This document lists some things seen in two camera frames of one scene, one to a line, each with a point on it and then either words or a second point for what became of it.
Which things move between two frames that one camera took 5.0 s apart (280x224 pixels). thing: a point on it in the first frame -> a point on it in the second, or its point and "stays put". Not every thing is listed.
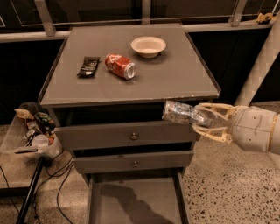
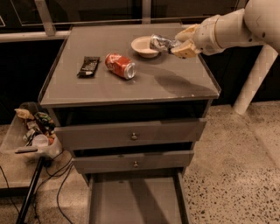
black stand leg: [30, 195] stays put
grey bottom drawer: [137, 198] stays put
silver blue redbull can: [178, 111] -> [162, 43]
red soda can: [120, 66] stays put
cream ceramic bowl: [148, 46] stays put
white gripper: [252, 129] -> [205, 37]
